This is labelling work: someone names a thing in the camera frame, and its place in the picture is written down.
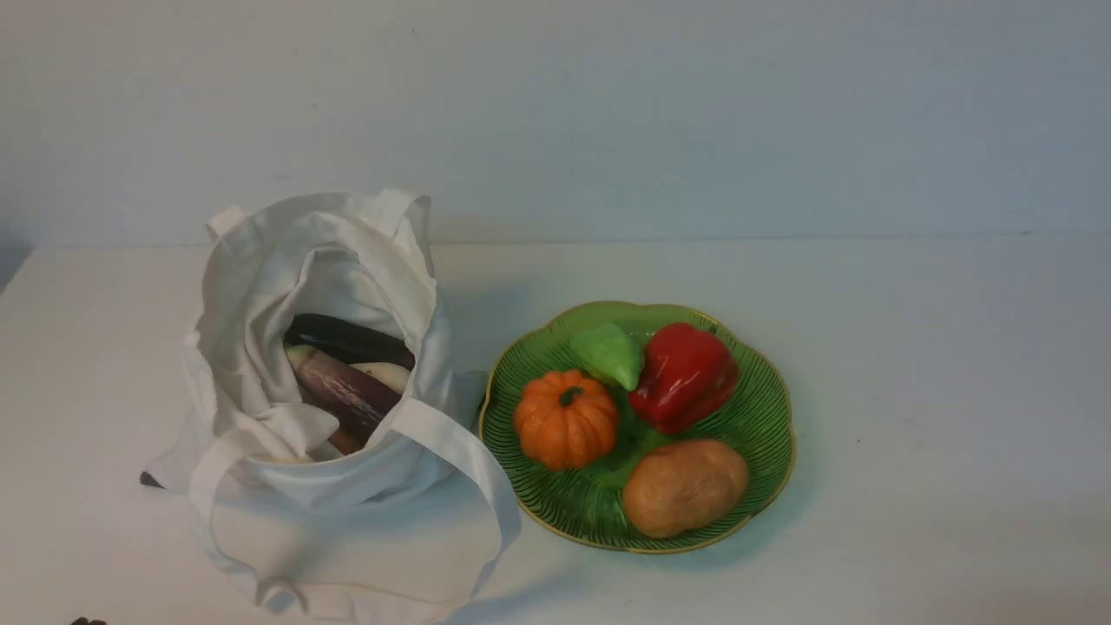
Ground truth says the dark purple eggplant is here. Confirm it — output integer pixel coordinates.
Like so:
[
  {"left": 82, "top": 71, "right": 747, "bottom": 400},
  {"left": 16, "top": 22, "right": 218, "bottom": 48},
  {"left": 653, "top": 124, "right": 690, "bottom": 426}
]
[{"left": 283, "top": 313, "right": 416, "bottom": 371}]

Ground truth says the white vegetable in bag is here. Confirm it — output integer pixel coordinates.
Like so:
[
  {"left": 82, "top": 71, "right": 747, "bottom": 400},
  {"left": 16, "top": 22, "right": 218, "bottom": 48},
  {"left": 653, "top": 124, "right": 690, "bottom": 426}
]
[{"left": 351, "top": 361, "right": 411, "bottom": 394}]

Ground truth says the purple striped eggplant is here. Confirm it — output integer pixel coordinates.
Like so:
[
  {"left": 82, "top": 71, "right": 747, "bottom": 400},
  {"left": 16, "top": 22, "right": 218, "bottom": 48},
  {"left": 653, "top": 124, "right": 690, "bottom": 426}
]
[{"left": 286, "top": 345, "right": 401, "bottom": 448}]

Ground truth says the white cloth tote bag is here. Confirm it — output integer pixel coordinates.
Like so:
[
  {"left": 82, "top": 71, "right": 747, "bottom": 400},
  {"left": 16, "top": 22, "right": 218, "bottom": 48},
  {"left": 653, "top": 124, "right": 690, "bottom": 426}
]
[{"left": 144, "top": 189, "right": 523, "bottom": 624}]

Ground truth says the red bell pepper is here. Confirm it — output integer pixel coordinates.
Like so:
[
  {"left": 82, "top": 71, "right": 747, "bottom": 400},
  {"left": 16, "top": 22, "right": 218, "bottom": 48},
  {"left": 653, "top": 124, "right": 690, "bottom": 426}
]
[{"left": 628, "top": 323, "right": 740, "bottom": 436}]

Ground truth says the small orange pumpkin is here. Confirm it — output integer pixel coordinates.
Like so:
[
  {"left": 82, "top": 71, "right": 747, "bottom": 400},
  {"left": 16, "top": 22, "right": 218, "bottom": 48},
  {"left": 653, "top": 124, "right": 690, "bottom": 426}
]
[{"left": 513, "top": 371, "right": 620, "bottom": 472}]

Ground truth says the brown potato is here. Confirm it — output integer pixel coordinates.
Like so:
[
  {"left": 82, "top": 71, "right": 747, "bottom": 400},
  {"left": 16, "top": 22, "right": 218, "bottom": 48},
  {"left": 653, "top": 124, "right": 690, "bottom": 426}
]
[{"left": 621, "top": 438, "right": 750, "bottom": 540}]

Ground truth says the green glass plate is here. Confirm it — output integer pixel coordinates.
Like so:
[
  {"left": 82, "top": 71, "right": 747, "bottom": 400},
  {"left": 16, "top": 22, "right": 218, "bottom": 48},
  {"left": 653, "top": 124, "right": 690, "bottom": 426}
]
[{"left": 476, "top": 300, "right": 795, "bottom": 554}]

